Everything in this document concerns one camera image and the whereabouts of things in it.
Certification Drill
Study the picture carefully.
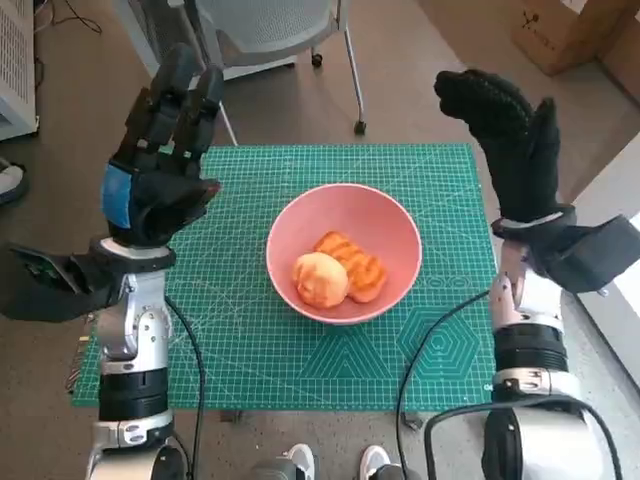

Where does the black robot left hand, blue tape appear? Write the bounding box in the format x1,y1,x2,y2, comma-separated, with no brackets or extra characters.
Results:
101,42,225,249

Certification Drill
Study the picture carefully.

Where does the black gloved robot right hand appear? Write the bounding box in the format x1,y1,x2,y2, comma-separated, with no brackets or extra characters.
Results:
433,68,561,221

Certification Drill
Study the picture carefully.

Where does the pink bowl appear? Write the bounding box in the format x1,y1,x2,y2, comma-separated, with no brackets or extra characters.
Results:
265,183,422,326

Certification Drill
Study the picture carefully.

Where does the round bread bun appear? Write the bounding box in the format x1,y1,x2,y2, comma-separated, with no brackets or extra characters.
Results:
292,252,350,308

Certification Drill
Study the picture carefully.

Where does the rectangular striped bread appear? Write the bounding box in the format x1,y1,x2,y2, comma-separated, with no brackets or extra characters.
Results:
313,230,389,304

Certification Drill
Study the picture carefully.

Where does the white furniture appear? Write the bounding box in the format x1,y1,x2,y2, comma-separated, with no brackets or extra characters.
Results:
572,134,640,391

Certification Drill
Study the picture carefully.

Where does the cardboard box with print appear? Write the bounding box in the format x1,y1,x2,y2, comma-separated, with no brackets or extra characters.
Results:
510,0,636,76

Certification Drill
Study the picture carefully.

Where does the plain cardboard box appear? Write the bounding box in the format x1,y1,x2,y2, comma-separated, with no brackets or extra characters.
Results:
599,24,640,101

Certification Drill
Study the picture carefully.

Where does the person's shoe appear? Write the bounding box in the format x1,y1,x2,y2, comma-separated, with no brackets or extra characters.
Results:
0,158,29,204

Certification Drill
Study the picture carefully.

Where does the white perforated appliance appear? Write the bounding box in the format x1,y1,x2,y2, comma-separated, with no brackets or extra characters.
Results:
0,0,39,141

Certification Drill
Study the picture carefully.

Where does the green cutting mat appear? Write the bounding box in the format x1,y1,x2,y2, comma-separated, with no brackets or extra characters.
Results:
67,143,499,412

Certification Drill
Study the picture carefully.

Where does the grey mesh chair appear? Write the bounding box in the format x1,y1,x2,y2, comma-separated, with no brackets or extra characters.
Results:
192,0,369,146

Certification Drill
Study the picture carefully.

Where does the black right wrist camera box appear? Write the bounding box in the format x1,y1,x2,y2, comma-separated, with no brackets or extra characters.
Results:
524,214,640,294

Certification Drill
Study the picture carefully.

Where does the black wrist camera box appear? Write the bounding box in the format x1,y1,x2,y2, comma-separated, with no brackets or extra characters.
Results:
0,242,177,321
524,214,640,294

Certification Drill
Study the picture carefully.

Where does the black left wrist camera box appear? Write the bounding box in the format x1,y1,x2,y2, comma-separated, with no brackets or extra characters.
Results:
0,242,177,321

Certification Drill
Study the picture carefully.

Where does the black floor cable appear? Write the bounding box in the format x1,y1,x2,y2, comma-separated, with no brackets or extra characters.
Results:
34,0,104,36

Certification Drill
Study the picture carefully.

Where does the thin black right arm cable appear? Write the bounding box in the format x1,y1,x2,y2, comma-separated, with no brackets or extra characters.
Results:
396,289,494,480

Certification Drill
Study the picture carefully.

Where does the thick black looped cable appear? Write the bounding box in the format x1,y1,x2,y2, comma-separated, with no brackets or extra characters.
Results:
423,399,624,480

